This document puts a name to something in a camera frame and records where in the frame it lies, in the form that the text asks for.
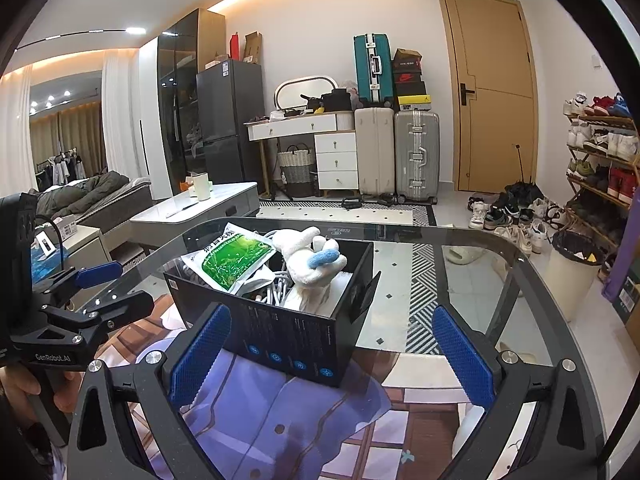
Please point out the white drawer unit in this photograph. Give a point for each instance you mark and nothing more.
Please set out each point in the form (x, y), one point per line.
(336, 160)

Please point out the oval mirror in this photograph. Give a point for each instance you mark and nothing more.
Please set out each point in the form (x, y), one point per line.
(305, 91)

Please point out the white medicine sachet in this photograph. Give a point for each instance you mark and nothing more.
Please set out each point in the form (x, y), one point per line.
(252, 285)

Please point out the plain black shoebox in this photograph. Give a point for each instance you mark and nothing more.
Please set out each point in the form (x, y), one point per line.
(411, 89)

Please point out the white coffee table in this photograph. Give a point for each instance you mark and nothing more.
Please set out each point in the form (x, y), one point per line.
(200, 220)

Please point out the pale green cup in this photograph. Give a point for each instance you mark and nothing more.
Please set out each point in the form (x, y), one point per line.
(201, 187)

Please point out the black bag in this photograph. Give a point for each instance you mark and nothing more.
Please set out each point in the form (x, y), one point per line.
(336, 99)

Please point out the orange tissue box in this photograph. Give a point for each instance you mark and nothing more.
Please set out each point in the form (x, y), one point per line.
(187, 186)

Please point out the black tripod stick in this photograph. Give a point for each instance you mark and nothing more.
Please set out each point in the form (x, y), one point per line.
(522, 165)

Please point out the clothes rack with garments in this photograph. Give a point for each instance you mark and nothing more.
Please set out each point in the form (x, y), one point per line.
(57, 167)

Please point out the green medicine packet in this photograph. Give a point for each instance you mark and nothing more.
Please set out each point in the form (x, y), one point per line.
(230, 260)

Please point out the woven laundry basket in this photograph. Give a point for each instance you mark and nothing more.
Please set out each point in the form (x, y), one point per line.
(296, 172)

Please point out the white plush toy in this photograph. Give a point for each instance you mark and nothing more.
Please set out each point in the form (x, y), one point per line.
(305, 260)

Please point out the gray side cabinet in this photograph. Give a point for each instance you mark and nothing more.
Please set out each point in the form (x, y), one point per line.
(90, 250)

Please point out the teal suitcase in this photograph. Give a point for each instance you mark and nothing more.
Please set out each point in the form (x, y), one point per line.
(372, 70)

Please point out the white curtain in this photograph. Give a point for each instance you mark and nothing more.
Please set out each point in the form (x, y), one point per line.
(122, 110)

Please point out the flat cardboard carton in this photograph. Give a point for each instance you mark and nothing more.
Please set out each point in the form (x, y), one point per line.
(253, 47)

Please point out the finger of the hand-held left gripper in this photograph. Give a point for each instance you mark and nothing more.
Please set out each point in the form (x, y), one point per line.
(100, 274)
(100, 317)

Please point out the yellow and black shoebox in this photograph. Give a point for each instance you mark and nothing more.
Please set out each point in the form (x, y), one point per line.
(414, 102)

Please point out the black pen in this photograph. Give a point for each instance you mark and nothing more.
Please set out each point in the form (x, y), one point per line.
(181, 208)

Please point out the silver suitcase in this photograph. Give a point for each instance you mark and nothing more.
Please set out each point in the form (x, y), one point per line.
(416, 155)

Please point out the dark green coat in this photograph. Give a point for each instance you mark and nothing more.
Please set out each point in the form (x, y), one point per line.
(80, 195)

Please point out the black hand grip trainer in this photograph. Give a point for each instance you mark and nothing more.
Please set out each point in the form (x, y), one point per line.
(351, 203)

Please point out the black glass wardrobe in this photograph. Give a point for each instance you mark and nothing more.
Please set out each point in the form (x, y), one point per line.
(175, 110)

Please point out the gray refrigerator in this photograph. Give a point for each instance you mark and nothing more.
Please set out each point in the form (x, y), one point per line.
(230, 120)

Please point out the black cardboard box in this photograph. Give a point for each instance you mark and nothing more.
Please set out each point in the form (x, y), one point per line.
(280, 335)

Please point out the red paper bag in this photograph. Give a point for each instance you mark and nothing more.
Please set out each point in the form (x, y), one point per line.
(234, 46)

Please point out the printed desk mat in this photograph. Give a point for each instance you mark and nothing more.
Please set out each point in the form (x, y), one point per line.
(300, 425)

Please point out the wooden shoe rack with shoes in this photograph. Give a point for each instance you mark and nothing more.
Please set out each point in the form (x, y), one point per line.
(605, 160)

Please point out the beige suitcase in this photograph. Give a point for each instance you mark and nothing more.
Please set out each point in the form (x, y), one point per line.
(374, 150)

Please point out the white trash bin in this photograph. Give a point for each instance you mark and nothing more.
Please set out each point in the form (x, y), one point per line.
(572, 280)

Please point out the wooden door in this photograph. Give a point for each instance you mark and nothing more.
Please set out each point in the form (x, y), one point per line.
(492, 85)

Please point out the beige curtain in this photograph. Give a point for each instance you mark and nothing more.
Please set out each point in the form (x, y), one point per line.
(65, 130)

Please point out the white dressing desk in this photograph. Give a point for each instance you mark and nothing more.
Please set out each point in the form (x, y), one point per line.
(295, 127)

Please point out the black shoebox with red label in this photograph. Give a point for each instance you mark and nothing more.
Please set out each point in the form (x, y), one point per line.
(407, 66)

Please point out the pile of shoes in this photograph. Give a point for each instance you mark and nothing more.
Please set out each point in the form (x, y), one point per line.
(515, 215)

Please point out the person's left hand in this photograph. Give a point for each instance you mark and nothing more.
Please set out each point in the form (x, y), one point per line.
(17, 385)

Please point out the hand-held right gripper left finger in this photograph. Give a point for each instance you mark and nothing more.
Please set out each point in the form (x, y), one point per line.
(200, 355)

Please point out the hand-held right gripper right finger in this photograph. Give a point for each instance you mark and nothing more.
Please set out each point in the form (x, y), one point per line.
(462, 355)

